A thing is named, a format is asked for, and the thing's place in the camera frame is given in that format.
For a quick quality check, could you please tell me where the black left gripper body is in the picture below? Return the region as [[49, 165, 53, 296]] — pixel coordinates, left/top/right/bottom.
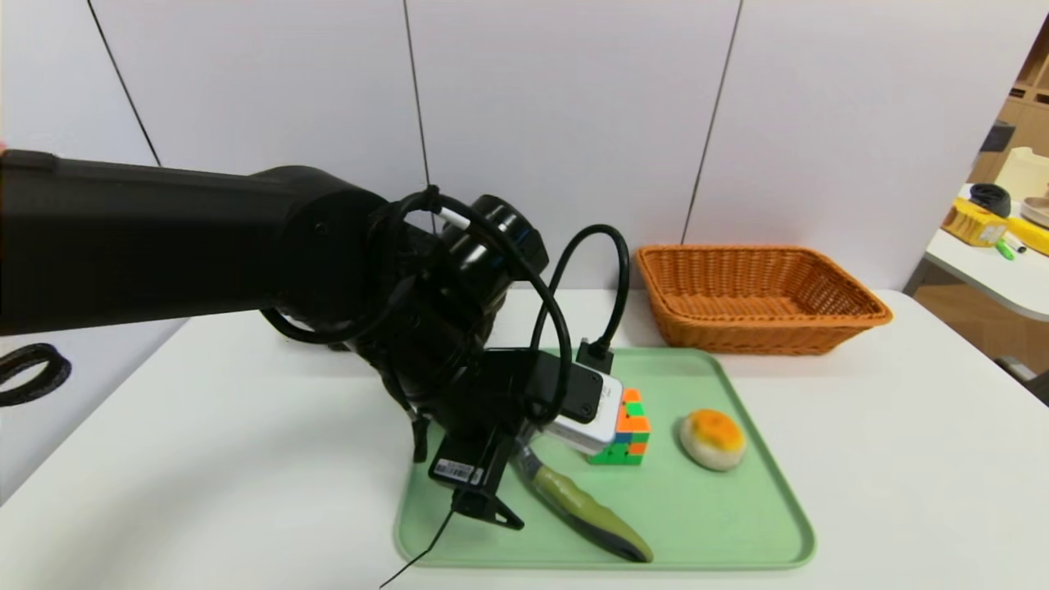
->
[[428, 391, 517, 496]]

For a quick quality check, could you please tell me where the dark bristle brush green handle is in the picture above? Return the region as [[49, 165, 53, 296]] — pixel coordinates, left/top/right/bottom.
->
[[508, 438, 654, 563]]

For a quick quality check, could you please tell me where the colourful puzzle cube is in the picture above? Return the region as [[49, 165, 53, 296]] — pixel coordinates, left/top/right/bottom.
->
[[586, 388, 652, 466]]

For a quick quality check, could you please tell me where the orange wicker basket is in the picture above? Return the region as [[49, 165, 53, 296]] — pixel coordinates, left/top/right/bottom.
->
[[636, 245, 892, 356]]

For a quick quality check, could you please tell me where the light green plastic tray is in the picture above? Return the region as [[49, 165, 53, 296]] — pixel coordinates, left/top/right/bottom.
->
[[394, 347, 816, 570]]

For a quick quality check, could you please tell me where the white bun with orange top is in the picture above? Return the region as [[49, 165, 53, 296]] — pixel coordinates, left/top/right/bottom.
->
[[679, 408, 747, 472]]

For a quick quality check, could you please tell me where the yellow cardboard box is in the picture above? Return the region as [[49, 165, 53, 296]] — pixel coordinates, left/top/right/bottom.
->
[[941, 199, 1006, 248]]

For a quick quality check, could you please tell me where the white side table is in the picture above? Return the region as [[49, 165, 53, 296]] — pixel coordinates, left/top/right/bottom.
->
[[924, 185, 1049, 323]]

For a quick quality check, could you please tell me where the black tape roll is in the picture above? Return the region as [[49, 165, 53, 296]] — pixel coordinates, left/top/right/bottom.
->
[[968, 184, 1010, 219]]

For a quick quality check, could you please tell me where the cream plastic container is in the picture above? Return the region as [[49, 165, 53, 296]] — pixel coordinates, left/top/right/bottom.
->
[[992, 147, 1049, 200]]

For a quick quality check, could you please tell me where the wooden shelving unit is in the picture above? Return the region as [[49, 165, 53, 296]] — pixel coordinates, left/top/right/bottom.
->
[[965, 16, 1049, 185]]

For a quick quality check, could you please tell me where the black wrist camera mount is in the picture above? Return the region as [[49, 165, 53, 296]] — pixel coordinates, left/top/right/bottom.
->
[[524, 352, 606, 424]]

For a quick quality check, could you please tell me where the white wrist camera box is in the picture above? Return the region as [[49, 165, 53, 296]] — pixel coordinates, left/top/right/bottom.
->
[[543, 370, 625, 456]]

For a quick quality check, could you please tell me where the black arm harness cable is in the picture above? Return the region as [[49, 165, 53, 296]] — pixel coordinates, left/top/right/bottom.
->
[[261, 185, 573, 427]]

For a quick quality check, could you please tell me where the thick black camera cable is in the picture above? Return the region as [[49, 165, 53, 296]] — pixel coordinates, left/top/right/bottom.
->
[[531, 225, 631, 374]]

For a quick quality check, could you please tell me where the black cable loop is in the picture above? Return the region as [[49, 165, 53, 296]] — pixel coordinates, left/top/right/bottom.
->
[[0, 343, 72, 408]]

